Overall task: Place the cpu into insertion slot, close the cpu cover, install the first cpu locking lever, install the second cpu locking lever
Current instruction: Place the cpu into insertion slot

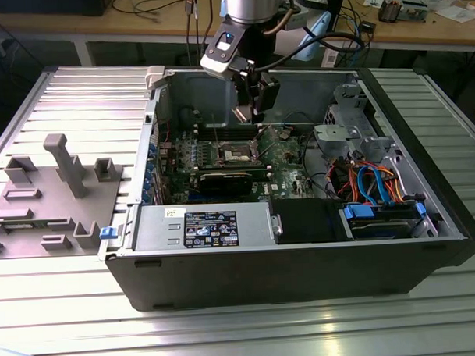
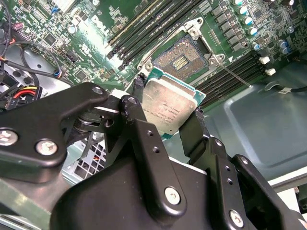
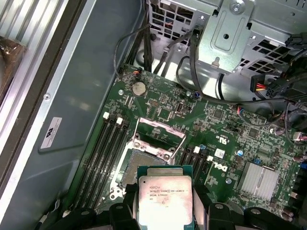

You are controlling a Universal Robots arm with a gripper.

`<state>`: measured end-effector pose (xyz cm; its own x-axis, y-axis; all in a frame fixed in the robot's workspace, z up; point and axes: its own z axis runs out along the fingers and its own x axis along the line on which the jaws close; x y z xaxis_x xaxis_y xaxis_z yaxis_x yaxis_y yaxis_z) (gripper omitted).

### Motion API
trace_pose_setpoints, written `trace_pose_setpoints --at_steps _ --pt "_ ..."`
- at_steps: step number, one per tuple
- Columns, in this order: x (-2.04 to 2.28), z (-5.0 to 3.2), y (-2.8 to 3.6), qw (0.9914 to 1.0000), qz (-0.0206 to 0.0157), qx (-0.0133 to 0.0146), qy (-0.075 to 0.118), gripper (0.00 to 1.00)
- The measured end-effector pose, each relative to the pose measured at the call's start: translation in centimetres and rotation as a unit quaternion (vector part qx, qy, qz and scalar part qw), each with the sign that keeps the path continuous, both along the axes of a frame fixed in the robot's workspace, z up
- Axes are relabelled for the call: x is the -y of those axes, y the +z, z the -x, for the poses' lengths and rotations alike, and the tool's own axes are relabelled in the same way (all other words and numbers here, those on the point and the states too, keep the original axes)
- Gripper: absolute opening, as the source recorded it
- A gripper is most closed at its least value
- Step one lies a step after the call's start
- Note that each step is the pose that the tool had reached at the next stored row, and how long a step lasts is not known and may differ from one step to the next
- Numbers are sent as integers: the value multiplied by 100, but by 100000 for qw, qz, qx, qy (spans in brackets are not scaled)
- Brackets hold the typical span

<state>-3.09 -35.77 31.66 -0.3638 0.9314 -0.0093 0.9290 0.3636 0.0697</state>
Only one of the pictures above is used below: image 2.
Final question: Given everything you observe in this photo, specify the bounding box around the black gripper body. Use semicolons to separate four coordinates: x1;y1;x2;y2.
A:
51;157;225;230

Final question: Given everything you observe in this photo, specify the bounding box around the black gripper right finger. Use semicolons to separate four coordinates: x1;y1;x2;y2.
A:
179;108;307;230

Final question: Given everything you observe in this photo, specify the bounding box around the metal CPU locking lever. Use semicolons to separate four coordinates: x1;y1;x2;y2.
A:
219;62;251;87

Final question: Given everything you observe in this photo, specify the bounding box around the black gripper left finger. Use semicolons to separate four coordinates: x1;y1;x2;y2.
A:
0;73;188;227

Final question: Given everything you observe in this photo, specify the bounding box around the silver CPU green edge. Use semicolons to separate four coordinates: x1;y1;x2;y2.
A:
141;67;207;139

